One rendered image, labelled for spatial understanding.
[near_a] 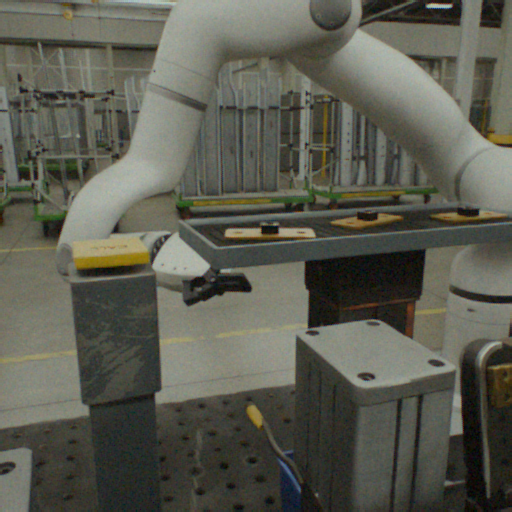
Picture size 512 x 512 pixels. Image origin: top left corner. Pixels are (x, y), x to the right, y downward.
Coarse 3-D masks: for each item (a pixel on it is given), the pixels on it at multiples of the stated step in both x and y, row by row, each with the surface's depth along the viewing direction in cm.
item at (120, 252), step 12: (96, 240) 47; (108, 240) 47; (120, 240) 47; (132, 240) 47; (84, 252) 43; (96, 252) 43; (108, 252) 43; (120, 252) 43; (132, 252) 43; (144, 252) 43; (84, 264) 42; (96, 264) 42; (108, 264) 42; (120, 264) 43
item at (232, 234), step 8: (264, 224) 48; (272, 224) 48; (232, 232) 49; (240, 232) 49; (248, 232) 49; (256, 232) 49; (264, 232) 48; (272, 232) 48; (280, 232) 49; (288, 232) 49; (296, 232) 49; (304, 232) 49; (312, 232) 49
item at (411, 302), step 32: (352, 256) 50; (384, 256) 51; (416, 256) 52; (320, 288) 54; (352, 288) 51; (384, 288) 52; (416, 288) 53; (320, 320) 55; (352, 320) 52; (384, 320) 53
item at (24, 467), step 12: (0, 456) 33; (12, 456) 33; (24, 456) 33; (0, 468) 32; (12, 468) 32; (24, 468) 32; (0, 480) 30; (12, 480) 30; (24, 480) 30; (0, 492) 29; (12, 492) 29; (24, 492) 30; (36, 492) 34; (0, 504) 29; (12, 504) 29; (24, 504) 29; (36, 504) 33
